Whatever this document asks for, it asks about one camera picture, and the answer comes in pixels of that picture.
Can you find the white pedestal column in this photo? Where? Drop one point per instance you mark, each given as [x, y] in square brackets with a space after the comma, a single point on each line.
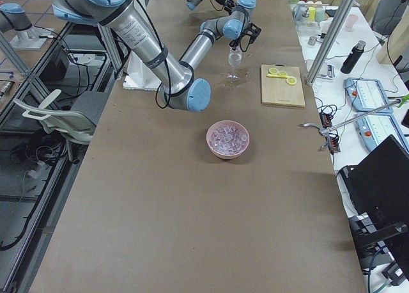
[140, 77]

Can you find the pile of ice cubes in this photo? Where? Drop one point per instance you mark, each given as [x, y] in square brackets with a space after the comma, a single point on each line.
[228, 140]

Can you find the yellow plastic knife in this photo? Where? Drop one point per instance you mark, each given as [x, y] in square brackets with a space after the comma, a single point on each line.
[277, 76]

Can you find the aluminium frame post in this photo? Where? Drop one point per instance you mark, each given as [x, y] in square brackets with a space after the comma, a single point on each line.
[332, 33]

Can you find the grey office chair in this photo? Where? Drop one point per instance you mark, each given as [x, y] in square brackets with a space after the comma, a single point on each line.
[77, 125]

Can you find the pink bowl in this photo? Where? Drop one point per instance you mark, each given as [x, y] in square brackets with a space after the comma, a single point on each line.
[226, 122]

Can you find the lemon slice near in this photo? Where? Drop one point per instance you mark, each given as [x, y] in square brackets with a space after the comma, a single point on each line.
[291, 80]

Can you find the white digital scale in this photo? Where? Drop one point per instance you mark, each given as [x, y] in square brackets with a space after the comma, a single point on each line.
[326, 72]

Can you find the clear wine glass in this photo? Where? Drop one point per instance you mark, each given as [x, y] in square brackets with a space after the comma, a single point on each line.
[234, 60]

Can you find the teach pendant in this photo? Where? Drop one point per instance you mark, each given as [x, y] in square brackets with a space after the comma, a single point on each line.
[365, 94]
[375, 128]

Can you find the yellow cup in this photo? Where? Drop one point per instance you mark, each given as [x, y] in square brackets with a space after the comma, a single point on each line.
[311, 14]

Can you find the bamboo cutting board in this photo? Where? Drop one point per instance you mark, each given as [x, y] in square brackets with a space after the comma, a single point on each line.
[275, 91]

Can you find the small steel weight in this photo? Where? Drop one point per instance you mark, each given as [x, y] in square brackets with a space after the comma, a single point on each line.
[313, 40]

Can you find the teach pendant far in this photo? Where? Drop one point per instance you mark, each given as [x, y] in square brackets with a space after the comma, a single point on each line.
[365, 94]

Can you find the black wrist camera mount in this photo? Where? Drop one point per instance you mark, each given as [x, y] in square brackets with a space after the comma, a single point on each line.
[252, 31]

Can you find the metal grabber tool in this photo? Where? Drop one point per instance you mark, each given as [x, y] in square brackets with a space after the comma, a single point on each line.
[325, 132]

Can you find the black water bottle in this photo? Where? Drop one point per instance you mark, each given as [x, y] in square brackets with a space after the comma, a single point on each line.
[353, 57]

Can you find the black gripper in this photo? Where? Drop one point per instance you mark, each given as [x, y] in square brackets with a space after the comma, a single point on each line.
[235, 43]

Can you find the light blue cup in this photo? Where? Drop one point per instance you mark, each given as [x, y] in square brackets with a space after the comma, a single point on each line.
[299, 12]

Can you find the teach pendant near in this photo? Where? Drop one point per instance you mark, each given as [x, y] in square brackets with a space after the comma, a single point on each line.
[375, 128]

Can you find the lemon slice far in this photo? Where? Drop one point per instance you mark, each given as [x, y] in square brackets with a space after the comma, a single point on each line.
[273, 71]

